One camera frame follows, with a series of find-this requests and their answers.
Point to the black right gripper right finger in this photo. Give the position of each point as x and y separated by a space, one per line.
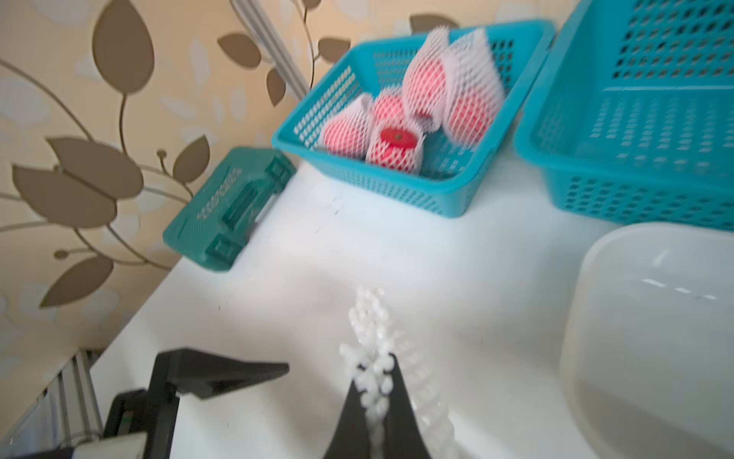
388 429

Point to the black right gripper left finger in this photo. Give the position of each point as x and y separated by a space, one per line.
188 371

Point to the white plastic tub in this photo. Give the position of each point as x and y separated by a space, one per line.
647 360

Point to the teal plastic basket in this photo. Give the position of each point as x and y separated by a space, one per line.
630 119
450 174

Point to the green plastic tool case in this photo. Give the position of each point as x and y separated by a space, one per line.
215 226

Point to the left teal plastic basket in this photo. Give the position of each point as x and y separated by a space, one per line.
450 174

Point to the right teal plastic basket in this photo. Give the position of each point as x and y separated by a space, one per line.
630 119

